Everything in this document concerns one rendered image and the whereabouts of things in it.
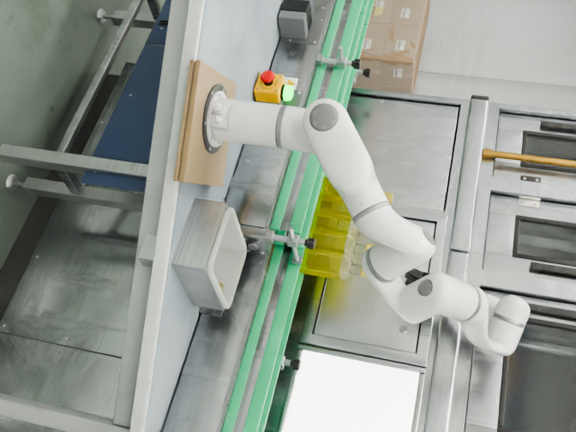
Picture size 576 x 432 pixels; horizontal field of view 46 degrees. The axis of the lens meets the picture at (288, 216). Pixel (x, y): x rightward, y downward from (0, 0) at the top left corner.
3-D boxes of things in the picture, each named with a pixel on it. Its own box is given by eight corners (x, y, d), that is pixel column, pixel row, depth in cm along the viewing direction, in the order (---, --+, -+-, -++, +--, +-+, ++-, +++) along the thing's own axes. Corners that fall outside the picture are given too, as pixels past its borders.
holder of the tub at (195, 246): (198, 314, 169) (228, 320, 167) (170, 263, 145) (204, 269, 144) (218, 255, 177) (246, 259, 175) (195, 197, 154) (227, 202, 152)
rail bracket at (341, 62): (314, 68, 197) (359, 73, 195) (311, 50, 191) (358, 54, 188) (316, 57, 199) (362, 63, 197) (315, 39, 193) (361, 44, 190)
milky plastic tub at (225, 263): (195, 306, 164) (229, 313, 162) (171, 264, 145) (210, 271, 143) (216, 244, 172) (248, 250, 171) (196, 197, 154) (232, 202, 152)
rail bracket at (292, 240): (270, 261, 176) (316, 269, 174) (261, 229, 162) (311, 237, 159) (273, 251, 178) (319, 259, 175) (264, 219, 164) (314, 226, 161)
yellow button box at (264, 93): (255, 107, 190) (280, 110, 188) (251, 89, 183) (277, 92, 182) (261, 88, 193) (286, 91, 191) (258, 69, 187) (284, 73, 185)
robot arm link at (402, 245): (337, 227, 143) (367, 289, 140) (383, 197, 135) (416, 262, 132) (373, 219, 154) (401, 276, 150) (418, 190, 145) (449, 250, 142)
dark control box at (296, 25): (279, 37, 203) (306, 39, 201) (276, 16, 196) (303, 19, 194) (285, 18, 207) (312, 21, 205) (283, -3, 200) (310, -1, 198)
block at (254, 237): (243, 254, 176) (268, 258, 175) (237, 236, 168) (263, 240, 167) (247, 242, 178) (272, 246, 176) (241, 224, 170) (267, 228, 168)
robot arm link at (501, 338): (456, 278, 153) (511, 301, 164) (435, 331, 153) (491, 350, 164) (484, 290, 146) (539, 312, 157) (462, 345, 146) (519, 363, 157)
